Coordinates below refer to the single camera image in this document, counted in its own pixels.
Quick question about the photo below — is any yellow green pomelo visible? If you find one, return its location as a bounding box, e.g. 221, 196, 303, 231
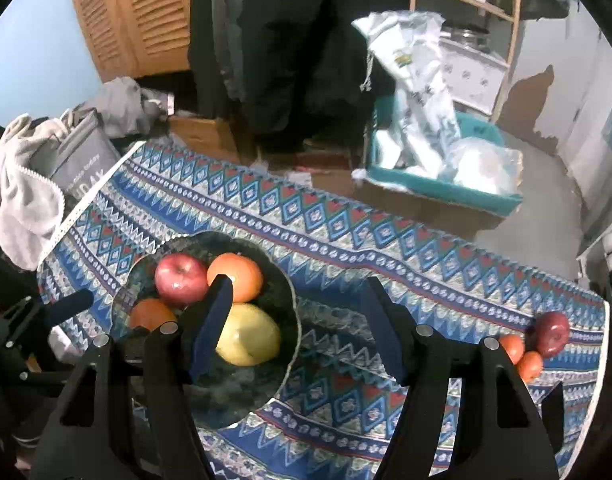
216, 304, 281, 367

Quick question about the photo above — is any large orange in bowl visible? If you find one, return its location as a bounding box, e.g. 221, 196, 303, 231
206, 252, 263, 304

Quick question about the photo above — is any black hanging coat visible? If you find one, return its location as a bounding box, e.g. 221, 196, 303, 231
187, 0, 409, 153

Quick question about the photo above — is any small orange tangerine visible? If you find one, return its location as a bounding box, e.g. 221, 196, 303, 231
515, 351, 543, 384
498, 334, 525, 365

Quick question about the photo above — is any white floral storage box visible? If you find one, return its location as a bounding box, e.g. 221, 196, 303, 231
440, 38, 508, 116

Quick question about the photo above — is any grey fabric tote bag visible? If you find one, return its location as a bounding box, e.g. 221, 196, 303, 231
29, 110, 120, 200

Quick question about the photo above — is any wooden ladder shelf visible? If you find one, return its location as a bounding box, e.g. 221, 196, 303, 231
409, 0, 525, 124

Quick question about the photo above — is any white printed plastic bag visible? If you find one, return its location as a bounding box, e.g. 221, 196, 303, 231
353, 11, 461, 179

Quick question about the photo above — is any teal plastic bin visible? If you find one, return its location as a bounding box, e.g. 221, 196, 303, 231
364, 98, 522, 218

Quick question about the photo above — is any dark red apple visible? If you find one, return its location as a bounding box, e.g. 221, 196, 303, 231
534, 312, 570, 359

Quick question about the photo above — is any blue patterned tablecloth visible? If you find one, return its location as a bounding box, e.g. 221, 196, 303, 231
37, 142, 609, 479

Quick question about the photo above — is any small orange in bowl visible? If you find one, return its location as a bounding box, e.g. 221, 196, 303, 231
129, 298, 177, 332

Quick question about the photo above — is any red apple in bowl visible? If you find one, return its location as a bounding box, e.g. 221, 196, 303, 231
154, 252, 208, 309

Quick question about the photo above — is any dark patterned fruit bowl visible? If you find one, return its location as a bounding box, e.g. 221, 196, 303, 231
111, 231, 301, 429

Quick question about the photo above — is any grey clothes pile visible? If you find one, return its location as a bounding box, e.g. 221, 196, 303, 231
73, 77, 175, 140

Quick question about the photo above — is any light grey towel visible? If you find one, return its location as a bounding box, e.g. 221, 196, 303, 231
0, 114, 68, 271

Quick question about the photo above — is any wooden louvered closet door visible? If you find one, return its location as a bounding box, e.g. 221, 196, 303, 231
73, 0, 190, 81

